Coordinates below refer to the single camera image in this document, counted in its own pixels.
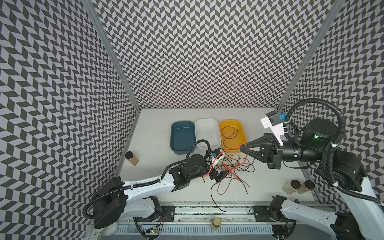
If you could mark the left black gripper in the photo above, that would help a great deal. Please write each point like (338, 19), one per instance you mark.
(213, 174)

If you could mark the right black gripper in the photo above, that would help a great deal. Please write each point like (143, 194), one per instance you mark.
(272, 153)

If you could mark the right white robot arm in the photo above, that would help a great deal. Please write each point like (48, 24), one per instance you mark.
(319, 142)

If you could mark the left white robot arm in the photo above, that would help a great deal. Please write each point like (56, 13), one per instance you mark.
(139, 198)

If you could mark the yellow tray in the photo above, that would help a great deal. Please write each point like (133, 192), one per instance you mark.
(232, 135)

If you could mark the dark teal tray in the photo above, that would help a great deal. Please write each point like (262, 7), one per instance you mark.
(183, 136)

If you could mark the white tray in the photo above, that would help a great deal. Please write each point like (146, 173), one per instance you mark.
(208, 129)

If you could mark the brass knob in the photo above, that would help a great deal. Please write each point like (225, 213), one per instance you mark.
(216, 223)

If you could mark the left spice jar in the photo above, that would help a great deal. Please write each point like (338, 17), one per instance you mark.
(131, 158)

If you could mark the aluminium front rail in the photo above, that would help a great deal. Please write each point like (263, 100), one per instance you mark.
(194, 214)

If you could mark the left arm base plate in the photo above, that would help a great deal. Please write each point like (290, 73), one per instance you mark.
(166, 215)

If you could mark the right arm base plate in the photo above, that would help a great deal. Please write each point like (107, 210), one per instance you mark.
(268, 214)

